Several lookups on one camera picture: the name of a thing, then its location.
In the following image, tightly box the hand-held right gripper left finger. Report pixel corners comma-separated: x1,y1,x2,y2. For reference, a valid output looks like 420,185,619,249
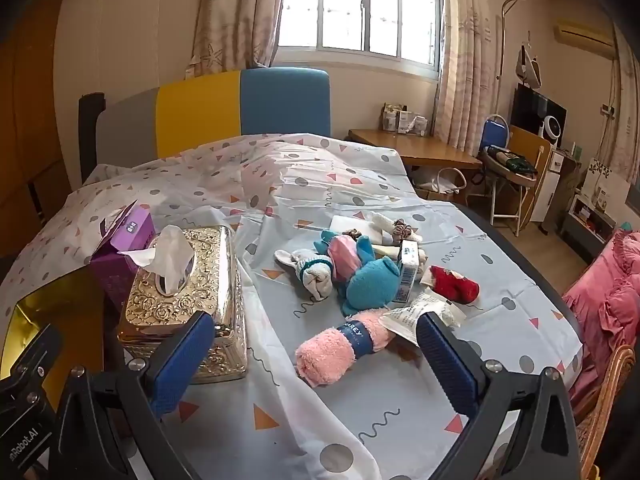
47,310,216,480

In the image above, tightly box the metal coat stand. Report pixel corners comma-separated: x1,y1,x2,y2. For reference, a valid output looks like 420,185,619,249
495,0,528,116

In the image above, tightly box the grey yellow blue chair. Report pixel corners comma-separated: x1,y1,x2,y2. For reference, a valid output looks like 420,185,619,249
95,67,332,161

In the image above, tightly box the wooden wardrobe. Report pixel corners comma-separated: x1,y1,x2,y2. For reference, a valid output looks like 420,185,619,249
0,0,71,261

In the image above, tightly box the hanging beige bag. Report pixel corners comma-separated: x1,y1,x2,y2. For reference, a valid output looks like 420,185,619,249
515,42,543,92

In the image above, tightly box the white round fan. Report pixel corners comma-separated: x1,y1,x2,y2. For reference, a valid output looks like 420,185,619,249
541,115,566,148

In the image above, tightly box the white cabinet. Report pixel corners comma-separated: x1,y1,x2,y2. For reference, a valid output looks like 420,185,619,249
530,147,566,226

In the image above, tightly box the purple carton box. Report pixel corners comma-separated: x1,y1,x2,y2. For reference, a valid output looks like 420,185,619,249
90,199,157,311

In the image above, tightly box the red fuzzy sock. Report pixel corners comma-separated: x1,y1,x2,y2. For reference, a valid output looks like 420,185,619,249
422,265,480,305

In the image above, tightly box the low storage shelf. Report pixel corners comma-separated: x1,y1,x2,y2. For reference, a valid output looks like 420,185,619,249
560,180,631,261

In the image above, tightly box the white tissue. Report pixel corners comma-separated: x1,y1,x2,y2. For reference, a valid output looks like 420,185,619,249
127,225,197,296

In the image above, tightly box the blue plush toy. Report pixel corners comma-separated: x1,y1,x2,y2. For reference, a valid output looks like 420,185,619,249
314,230,401,317

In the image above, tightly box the beige pink print curtain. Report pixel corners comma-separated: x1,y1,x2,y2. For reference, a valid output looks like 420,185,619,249
435,0,506,153

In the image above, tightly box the white packet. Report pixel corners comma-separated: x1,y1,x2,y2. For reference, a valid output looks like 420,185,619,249
382,290,468,347
327,215,386,246

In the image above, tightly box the beige starfish print curtain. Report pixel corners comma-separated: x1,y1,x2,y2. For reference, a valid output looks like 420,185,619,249
185,0,293,78

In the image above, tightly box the wicker chair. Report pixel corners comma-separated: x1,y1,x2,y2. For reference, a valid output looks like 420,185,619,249
575,345,638,480

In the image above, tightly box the gold ornate tissue box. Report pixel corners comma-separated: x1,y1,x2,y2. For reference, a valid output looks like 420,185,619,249
116,225,249,385

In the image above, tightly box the wooden desk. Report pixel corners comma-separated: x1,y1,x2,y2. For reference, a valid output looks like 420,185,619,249
347,129,483,171

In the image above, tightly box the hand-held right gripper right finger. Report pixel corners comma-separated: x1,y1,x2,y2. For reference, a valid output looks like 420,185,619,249
416,311,583,480

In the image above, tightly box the yellow wooden board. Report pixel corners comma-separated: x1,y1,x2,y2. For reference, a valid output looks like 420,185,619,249
505,125,553,233

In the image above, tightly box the blue folding chair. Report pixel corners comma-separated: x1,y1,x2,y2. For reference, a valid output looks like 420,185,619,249
480,115,538,236

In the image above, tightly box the window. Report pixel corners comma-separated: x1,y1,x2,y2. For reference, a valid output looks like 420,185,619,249
272,0,446,78

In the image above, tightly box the pink towel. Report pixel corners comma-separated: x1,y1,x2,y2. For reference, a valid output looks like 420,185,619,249
295,307,396,387

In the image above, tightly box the patterned plastic tablecloth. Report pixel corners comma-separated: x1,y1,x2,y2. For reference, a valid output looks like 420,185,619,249
0,132,583,480

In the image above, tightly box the blue tissue packet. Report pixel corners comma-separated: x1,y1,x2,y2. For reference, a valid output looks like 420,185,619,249
391,239,420,305

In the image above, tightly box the white tote bag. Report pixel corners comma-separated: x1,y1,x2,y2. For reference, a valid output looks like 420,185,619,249
415,166,468,201

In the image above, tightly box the white knit sock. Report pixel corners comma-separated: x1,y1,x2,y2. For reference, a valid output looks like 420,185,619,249
372,211,423,243

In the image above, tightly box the white knit glove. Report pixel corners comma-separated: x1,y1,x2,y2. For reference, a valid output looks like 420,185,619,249
274,247,335,302

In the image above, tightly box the group of small boxes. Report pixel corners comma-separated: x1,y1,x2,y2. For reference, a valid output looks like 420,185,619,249
381,102,430,136

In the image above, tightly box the wall air conditioner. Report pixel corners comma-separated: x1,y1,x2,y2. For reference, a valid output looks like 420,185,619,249
552,19,615,56

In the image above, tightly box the pink ruffled bedding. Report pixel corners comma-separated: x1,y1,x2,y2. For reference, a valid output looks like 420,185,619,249
562,230,640,401

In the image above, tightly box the black television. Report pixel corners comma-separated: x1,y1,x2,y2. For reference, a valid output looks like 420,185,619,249
510,84,567,147

